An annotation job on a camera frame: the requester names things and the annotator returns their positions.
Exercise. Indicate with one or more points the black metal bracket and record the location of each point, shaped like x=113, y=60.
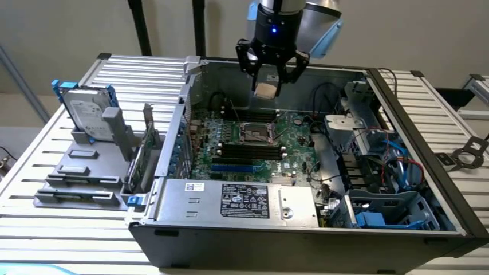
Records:
x=463, y=156

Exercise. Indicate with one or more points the green graphics card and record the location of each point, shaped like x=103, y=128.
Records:
x=142, y=160

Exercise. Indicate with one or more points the aluminium frame table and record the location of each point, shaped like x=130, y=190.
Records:
x=475, y=94

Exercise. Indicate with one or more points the black stand pole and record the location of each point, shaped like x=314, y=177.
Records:
x=198, y=27
x=139, y=27

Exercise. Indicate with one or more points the CPU locking lever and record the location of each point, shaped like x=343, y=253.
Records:
x=235, y=112
x=279, y=118

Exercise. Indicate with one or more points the hard disk in blue frame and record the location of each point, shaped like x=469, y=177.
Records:
x=85, y=111

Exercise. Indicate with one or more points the blue expansion slot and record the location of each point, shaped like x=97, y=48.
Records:
x=230, y=168

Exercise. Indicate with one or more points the grey parts rack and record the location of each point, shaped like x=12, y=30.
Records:
x=94, y=172

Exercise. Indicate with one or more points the black RAM slot bank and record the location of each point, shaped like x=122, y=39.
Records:
x=251, y=151
x=253, y=114

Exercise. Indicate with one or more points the black expansion slot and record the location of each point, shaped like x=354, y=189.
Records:
x=230, y=161

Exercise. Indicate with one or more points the silver chipset heatsink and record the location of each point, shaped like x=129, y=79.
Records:
x=282, y=180

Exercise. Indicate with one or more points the black open PC case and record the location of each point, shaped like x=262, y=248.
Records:
x=290, y=246

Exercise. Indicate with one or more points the small grey module holder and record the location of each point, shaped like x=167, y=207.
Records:
x=73, y=169
x=82, y=154

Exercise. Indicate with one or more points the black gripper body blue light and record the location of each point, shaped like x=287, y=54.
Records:
x=274, y=27

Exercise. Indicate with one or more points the green motherboard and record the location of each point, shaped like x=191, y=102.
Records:
x=235, y=174

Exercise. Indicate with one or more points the CPU chip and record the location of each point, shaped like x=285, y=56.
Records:
x=265, y=90

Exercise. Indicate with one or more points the CPU socket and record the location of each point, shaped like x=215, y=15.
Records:
x=255, y=132

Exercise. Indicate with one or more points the front disk bay blue latch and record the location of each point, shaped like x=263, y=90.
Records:
x=385, y=212

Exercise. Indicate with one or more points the silver power supply unit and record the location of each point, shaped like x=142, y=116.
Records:
x=235, y=204

